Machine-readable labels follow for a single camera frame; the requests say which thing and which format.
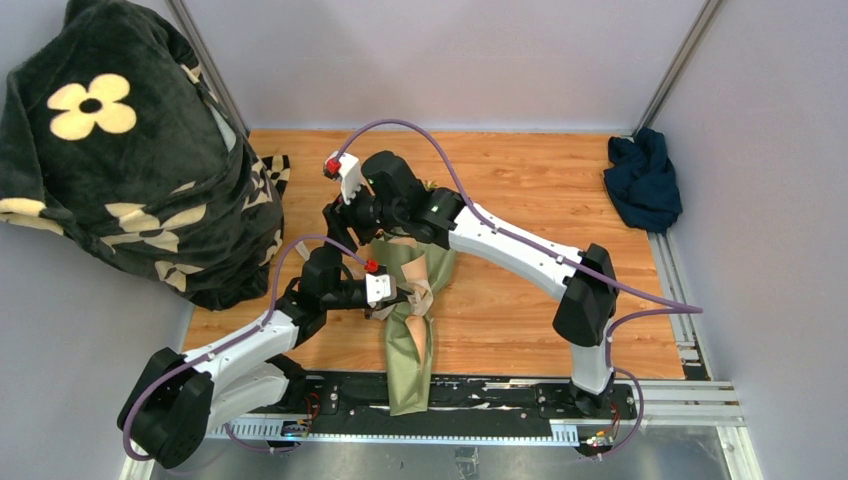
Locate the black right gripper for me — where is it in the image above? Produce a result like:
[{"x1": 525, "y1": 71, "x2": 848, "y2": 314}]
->
[{"x1": 324, "y1": 174, "x2": 407, "y2": 256}]

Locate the cream tote bag strap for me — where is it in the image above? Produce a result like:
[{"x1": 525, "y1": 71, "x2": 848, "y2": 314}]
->
[{"x1": 294, "y1": 238, "x2": 436, "y2": 323}]

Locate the green and peach wrapping paper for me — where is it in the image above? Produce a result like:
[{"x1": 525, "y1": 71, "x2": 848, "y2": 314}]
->
[{"x1": 371, "y1": 235, "x2": 456, "y2": 416}]

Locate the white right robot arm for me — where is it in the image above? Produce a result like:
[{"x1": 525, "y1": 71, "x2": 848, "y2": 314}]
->
[{"x1": 323, "y1": 151, "x2": 618, "y2": 418}]

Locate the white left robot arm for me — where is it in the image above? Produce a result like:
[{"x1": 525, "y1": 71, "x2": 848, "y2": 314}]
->
[{"x1": 117, "y1": 241, "x2": 412, "y2": 468}]

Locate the dark floral fleece blanket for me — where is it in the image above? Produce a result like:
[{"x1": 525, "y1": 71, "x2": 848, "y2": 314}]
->
[{"x1": 1, "y1": 1, "x2": 291, "y2": 310}]

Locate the navy blue cloth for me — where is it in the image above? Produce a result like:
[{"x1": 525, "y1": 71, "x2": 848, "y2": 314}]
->
[{"x1": 603, "y1": 127, "x2": 683, "y2": 234}]

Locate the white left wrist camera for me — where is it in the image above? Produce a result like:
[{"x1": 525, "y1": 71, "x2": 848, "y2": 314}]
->
[{"x1": 365, "y1": 273, "x2": 397, "y2": 305}]

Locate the black and aluminium base rail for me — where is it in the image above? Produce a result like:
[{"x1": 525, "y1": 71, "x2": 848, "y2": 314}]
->
[{"x1": 119, "y1": 367, "x2": 763, "y2": 480}]

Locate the left aluminium frame post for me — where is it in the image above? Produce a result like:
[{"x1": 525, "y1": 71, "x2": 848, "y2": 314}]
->
[{"x1": 164, "y1": 0, "x2": 250, "y2": 136}]

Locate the aluminium frame post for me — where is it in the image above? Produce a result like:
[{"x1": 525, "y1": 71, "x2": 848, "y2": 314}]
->
[
  {"x1": 632, "y1": 0, "x2": 725, "y2": 135},
  {"x1": 164, "y1": 0, "x2": 250, "y2": 136}
]

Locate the right aluminium frame post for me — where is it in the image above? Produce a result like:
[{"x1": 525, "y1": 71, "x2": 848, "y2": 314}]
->
[{"x1": 632, "y1": 0, "x2": 725, "y2": 135}]

